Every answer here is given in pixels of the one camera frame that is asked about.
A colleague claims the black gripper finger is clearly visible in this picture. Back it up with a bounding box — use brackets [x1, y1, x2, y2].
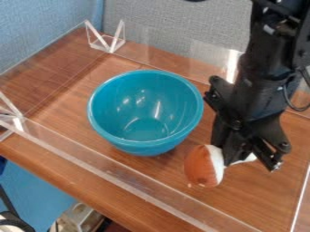
[223, 132, 256, 166]
[211, 116, 232, 149]

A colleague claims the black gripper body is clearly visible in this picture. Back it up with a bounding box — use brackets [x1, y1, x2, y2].
[203, 70, 299, 171]

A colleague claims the toy mushroom brown cap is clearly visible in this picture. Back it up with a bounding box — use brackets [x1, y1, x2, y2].
[184, 145, 226, 188]

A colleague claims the blue plastic bowl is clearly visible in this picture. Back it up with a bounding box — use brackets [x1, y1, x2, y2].
[87, 70, 203, 157]

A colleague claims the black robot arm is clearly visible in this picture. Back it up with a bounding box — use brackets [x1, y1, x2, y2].
[204, 0, 310, 170]

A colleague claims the clear acrylic back barrier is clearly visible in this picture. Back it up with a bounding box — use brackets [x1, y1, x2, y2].
[100, 31, 310, 119]

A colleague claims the clear acrylic barrier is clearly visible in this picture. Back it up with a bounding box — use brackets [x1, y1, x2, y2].
[100, 31, 310, 119]
[15, 119, 260, 232]

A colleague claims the clear acrylic front barrier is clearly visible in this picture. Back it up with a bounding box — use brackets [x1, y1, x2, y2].
[15, 119, 260, 232]

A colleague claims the white object under table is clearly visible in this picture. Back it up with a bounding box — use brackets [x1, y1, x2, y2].
[48, 203, 105, 232]

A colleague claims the black stand leg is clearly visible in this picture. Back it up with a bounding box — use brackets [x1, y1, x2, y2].
[0, 185, 35, 232]

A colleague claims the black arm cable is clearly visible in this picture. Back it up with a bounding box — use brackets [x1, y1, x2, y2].
[282, 66, 310, 112]

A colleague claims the clear acrylic corner bracket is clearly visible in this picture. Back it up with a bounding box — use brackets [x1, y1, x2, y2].
[84, 20, 125, 53]

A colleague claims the clear acrylic left bracket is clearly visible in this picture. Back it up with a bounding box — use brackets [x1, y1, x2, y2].
[0, 91, 25, 142]

